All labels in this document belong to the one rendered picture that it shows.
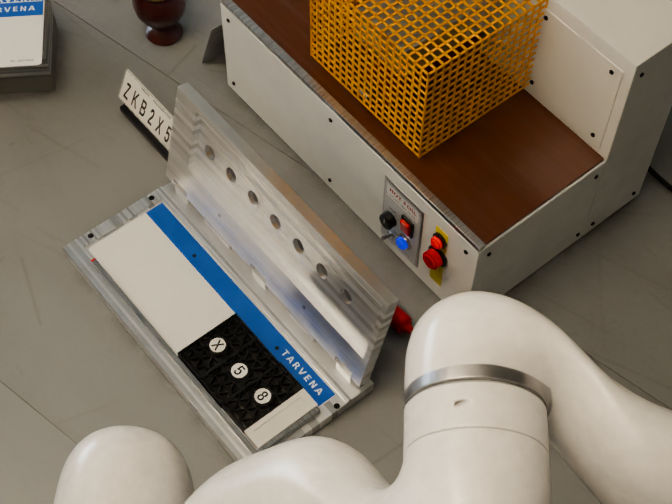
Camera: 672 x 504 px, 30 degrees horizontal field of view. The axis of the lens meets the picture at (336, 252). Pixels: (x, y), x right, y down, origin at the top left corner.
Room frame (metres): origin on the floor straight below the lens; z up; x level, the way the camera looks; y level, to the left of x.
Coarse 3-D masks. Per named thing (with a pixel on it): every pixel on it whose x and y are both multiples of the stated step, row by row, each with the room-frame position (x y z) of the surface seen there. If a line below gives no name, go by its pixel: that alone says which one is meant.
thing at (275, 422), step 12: (300, 396) 0.72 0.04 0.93; (276, 408) 0.71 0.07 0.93; (288, 408) 0.71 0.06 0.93; (300, 408) 0.71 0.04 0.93; (312, 408) 0.71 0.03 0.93; (264, 420) 0.69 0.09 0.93; (276, 420) 0.69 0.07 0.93; (288, 420) 0.69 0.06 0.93; (252, 432) 0.67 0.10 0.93; (264, 432) 0.67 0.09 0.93; (276, 432) 0.67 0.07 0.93; (264, 444) 0.66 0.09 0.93
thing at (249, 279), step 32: (160, 192) 1.05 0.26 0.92; (192, 224) 1.00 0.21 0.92; (224, 256) 0.94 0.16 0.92; (96, 288) 0.89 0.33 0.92; (256, 288) 0.89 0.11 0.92; (128, 320) 0.84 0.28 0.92; (288, 320) 0.84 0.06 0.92; (160, 352) 0.79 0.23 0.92; (320, 352) 0.80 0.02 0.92; (352, 384) 0.75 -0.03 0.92; (320, 416) 0.70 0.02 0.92; (224, 448) 0.66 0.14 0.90
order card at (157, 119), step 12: (132, 84) 1.23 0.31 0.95; (120, 96) 1.24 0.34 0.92; (132, 96) 1.22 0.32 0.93; (144, 96) 1.21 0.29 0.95; (132, 108) 1.21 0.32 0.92; (144, 108) 1.20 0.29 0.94; (156, 108) 1.19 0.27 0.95; (144, 120) 1.19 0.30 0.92; (156, 120) 1.18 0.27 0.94; (168, 120) 1.16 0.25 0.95; (156, 132) 1.16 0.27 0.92; (168, 132) 1.15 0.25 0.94; (168, 144) 1.14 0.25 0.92
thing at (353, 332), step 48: (192, 96) 1.08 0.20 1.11; (192, 144) 1.05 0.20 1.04; (240, 144) 1.00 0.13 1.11; (192, 192) 1.03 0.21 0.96; (240, 192) 0.98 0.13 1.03; (288, 192) 0.93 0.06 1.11; (240, 240) 0.94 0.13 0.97; (288, 240) 0.90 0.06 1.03; (336, 240) 0.85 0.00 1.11; (288, 288) 0.86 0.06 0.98; (336, 288) 0.83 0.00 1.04; (384, 288) 0.79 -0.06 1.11; (336, 336) 0.79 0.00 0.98; (384, 336) 0.76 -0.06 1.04
